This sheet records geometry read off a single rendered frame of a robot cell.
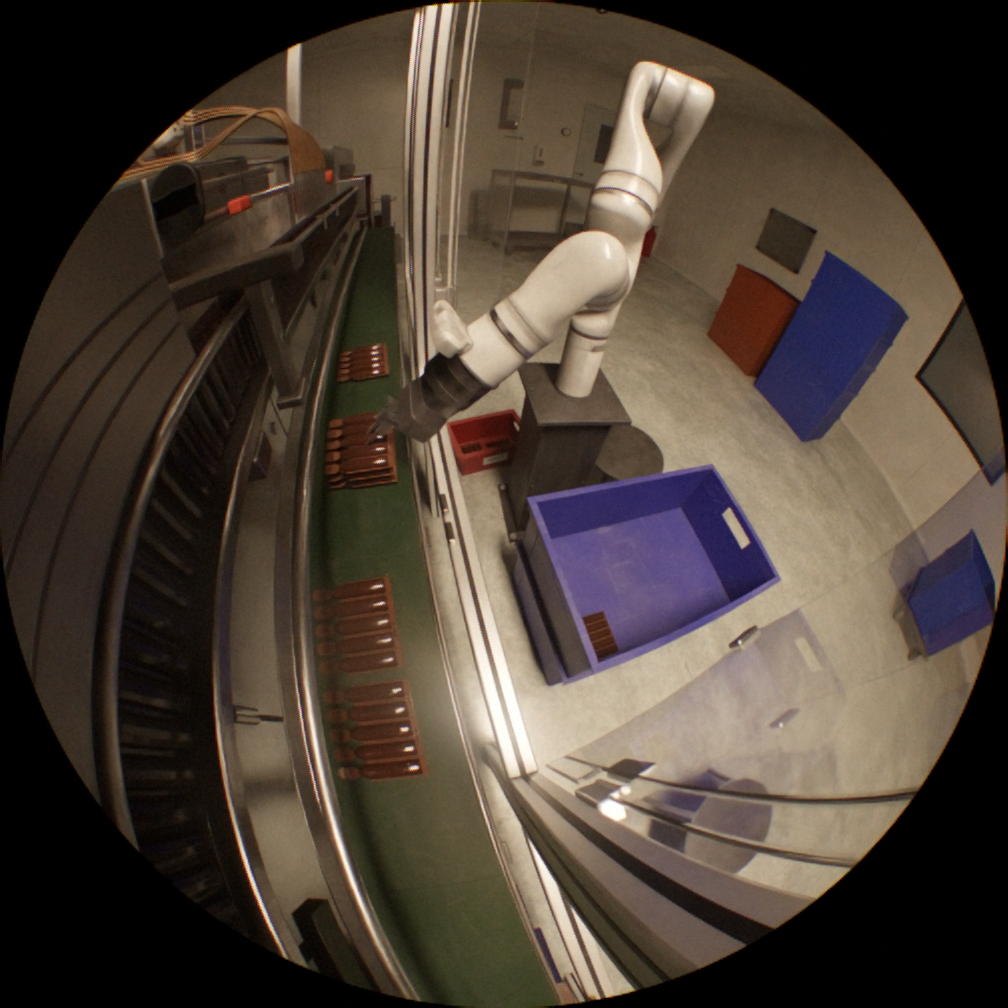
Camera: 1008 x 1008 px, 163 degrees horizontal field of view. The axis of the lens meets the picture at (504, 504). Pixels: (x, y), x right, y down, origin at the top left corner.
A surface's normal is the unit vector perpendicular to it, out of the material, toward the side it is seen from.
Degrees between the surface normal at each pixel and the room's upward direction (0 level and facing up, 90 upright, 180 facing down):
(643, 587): 0
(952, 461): 90
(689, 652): 0
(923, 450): 90
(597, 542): 0
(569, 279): 74
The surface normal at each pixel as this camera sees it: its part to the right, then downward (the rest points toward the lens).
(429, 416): 0.47, 0.63
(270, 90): 0.25, 0.81
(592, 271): -0.40, 0.53
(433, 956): 0.11, -0.53
